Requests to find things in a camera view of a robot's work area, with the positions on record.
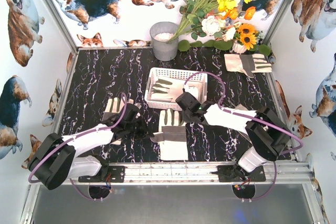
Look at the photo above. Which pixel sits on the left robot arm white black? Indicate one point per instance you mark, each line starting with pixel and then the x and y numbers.
pixel 60 158

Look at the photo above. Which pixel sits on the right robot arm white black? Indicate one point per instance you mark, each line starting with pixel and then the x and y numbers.
pixel 268 135

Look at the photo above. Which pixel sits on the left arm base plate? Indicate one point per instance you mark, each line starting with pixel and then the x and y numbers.
pixel 113 174

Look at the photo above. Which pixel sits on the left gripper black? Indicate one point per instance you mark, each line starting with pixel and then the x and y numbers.
pixel 137 125

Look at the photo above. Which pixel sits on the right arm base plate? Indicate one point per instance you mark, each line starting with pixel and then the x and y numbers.
pixel 234 173

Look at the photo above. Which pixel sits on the white plastic storage basket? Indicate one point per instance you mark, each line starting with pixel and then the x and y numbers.
pixel 187 75

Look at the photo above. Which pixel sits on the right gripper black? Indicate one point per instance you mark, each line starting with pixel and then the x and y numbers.
pixel 185 100

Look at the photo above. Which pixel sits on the grey metal bucket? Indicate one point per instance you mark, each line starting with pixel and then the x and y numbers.
pixel 164 42

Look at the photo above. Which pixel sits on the right edge work glove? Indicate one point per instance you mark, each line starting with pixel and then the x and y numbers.
pixel 242 108

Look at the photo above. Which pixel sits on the artificial flower bouquet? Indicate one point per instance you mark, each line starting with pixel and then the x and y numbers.
pixel 218 23

